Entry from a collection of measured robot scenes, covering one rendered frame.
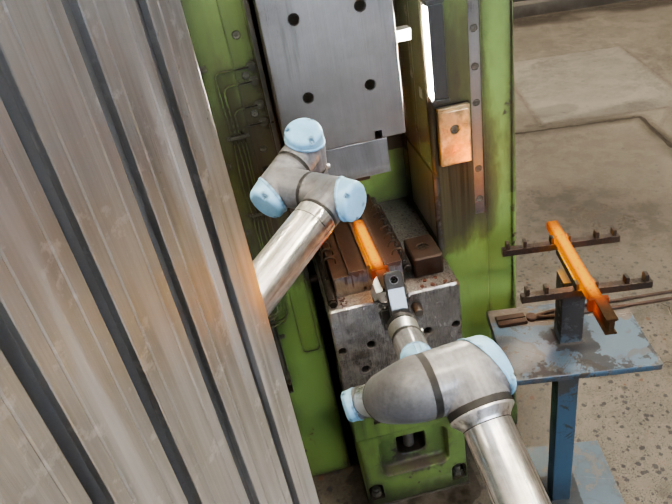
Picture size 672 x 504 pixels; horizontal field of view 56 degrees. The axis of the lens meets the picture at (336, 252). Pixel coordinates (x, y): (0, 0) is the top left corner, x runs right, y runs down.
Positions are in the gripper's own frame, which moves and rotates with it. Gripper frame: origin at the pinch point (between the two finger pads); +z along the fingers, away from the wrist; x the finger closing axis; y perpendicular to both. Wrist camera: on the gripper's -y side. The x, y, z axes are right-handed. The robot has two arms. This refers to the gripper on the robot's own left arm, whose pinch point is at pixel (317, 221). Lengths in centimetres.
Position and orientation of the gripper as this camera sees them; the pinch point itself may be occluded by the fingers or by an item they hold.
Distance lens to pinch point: 150.7
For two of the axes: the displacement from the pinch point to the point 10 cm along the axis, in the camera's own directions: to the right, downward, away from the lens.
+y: 2.3, 8.4, -5.0
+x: 9.7, -2.2, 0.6
